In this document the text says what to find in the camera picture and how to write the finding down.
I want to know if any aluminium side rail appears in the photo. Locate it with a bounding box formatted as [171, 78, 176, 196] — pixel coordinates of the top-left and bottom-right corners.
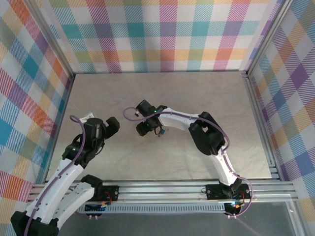
[242, 71, 282, 181]
[43, 73, 75, 184]

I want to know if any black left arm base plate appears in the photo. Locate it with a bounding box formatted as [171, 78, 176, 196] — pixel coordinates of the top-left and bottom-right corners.
[102, 185, 121, 202]

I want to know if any aluminium frame post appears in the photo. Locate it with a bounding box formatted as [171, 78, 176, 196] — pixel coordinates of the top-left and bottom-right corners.
[29, 0, 75, 79]
[245, 0, 295, 77]

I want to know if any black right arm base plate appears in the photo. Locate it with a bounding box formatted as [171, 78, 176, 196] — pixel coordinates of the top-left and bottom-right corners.
[205, 183, 252, 200]

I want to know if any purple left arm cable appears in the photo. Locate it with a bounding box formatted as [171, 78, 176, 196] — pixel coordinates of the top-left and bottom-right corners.
[24, 115, 99, 236]

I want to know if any black controller box blue face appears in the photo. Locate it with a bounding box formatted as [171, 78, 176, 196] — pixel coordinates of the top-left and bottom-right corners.
[84, 202, 108, 215]

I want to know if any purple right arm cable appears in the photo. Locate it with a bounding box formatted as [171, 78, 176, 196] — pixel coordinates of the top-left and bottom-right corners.
[123, 107, 254, 218]

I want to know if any perforated grey cable duct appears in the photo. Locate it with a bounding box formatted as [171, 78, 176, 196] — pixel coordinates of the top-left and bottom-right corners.
[76, 203, 228, 214]

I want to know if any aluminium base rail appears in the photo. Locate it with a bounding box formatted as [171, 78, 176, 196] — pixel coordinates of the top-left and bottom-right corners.
[29, 178, 300, 205]

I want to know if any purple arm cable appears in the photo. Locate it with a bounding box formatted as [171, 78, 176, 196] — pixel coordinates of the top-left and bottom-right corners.
[24, 115, 99, 236]
[123, 107, 254, 218]

